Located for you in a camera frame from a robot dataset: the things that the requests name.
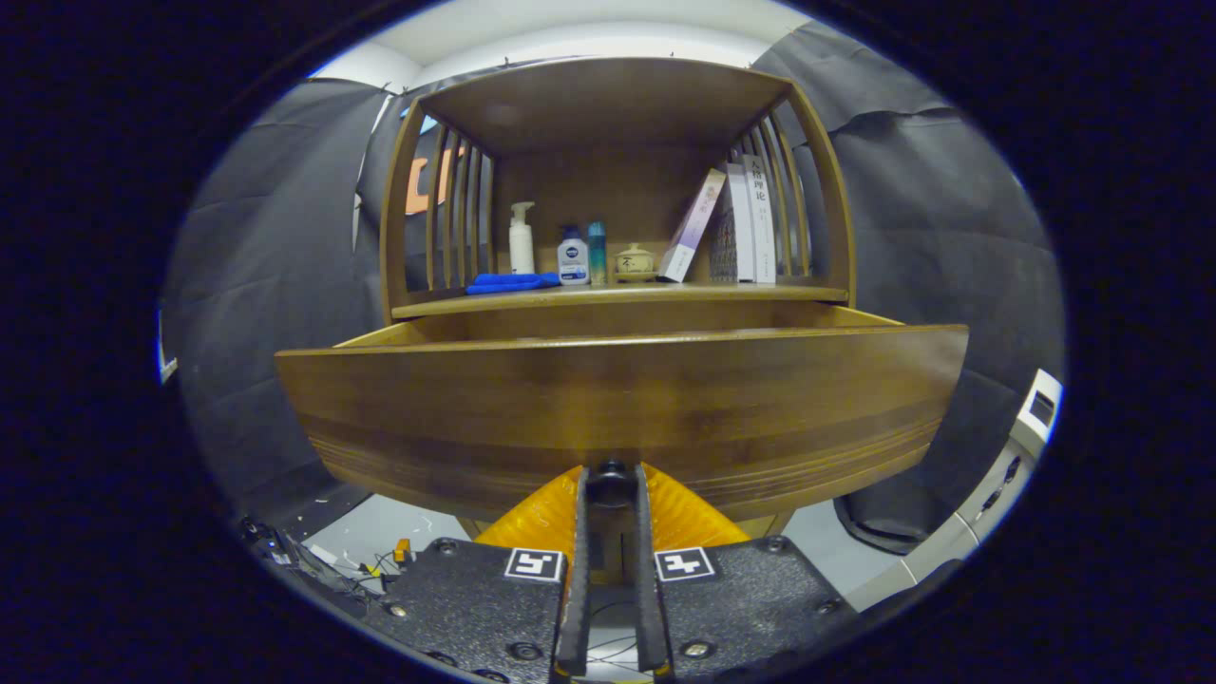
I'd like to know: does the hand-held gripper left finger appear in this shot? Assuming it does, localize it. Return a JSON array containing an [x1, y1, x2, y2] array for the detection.
[[366, 464, 595, 683]]

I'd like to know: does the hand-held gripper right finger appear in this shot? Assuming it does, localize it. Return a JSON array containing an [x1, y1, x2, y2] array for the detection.
[[632, 464, 861, 680]]

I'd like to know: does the wooden drawer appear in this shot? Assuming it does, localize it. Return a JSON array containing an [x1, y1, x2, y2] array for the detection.
[[274, 302, 970, 523]]

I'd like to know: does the wooden countertop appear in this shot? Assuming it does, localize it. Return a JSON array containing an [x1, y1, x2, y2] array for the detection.
[[391, 280, 849, 320]]

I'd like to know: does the wooden cabinet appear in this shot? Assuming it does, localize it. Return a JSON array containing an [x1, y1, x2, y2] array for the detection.
[[378, 57, 858, 542]]

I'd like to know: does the blue cloth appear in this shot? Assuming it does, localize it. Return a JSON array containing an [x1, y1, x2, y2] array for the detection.
[[465, 272, 563, 296]]

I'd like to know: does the white bottle with blue cap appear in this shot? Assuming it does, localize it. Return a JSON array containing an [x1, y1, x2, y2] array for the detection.
[[557, 225, 591, 287]]

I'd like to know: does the beige lidded tea cup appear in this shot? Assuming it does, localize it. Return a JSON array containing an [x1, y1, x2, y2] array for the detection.
[[613, 243, 658, 284]]

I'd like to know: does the black power strip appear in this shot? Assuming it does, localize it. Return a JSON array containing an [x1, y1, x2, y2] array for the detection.
[[237, 513, 291, 566]]

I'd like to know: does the white pump bottle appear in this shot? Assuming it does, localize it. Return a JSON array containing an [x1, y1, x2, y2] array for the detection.
[[508, 201, 537, 276]]

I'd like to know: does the purple and white book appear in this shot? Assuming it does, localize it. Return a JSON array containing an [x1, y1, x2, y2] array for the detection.
[[657, 168, 728, 284]]

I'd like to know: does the dark patterned book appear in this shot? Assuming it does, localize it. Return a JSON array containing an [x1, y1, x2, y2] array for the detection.
[[709, 161, 757, 284]]

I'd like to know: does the white appliance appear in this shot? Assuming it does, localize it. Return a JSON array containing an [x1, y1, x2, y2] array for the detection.
[[844, 369, 1063, 614]]

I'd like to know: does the black cable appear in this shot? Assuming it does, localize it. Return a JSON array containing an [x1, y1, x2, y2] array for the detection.
[[587, 598, 649, 671]]

